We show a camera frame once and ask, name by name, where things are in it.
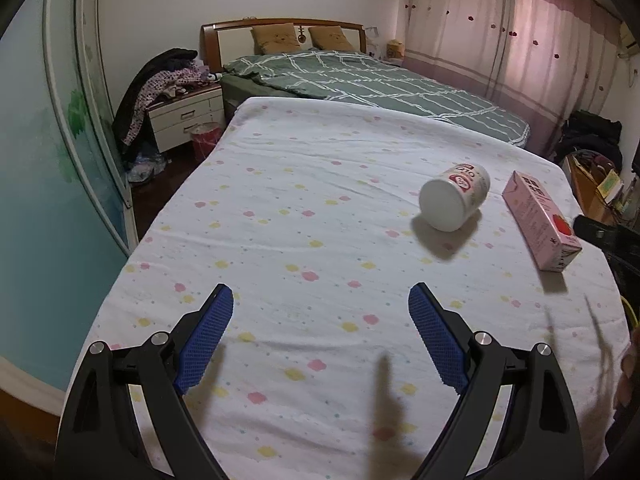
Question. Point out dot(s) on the person's right hand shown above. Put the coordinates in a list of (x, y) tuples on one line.
[(631, 370)]

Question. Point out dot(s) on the green plaid quilt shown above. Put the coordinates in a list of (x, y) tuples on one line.
[(375, 85)]

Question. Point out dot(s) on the pink curtain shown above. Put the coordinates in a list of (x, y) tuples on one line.
[(500, 35)]

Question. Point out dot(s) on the red bucket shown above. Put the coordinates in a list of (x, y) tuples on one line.
[(205, 142)]

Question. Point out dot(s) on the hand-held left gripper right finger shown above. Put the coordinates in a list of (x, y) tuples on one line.
[(440, 340)]

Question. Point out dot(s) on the dark clothes pile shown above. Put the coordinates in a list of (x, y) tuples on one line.
[(590, 132)]

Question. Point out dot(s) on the white spotted tablecloth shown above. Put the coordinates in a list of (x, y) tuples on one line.
[(300, 185)]

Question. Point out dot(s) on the yellow-rimmed trash bin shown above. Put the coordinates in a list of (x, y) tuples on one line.
[(629, 307)]

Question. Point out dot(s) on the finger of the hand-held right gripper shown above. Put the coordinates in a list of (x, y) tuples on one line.
[(600, 232)]

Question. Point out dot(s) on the glass wardrobe door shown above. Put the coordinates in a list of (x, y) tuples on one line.
[(40, 185)]

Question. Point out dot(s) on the brown pillow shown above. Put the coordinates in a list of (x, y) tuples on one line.
[(275, 37), (330, 39)]

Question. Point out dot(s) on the pile of clothes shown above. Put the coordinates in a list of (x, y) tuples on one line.
[(160, 80)]

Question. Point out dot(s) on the wooden bed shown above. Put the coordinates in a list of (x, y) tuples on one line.
[(235, 37)]

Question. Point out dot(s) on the wooden dresser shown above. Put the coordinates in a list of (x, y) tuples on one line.
[(585, 180)]

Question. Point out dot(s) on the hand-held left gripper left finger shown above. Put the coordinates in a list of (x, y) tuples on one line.
[(205, 340)]

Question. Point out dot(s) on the pink drink carton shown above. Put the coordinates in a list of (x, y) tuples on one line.
[(535, 220)]

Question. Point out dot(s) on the green book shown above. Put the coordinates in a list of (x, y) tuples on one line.
[(609, 185)]

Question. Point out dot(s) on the tissue box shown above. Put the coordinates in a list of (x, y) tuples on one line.
[(393, 50)]

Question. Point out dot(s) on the white pink-label bottle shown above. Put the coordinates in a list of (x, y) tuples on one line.
[(445, 205)]

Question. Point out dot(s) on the plastic bags on floor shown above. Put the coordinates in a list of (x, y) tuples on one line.
[(145, 167)]

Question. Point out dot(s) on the white nightstand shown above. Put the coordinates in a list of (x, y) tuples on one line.
[(185, 115)]

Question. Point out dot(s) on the wall air conditioner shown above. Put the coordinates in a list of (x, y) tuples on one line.
[(629, 40)]

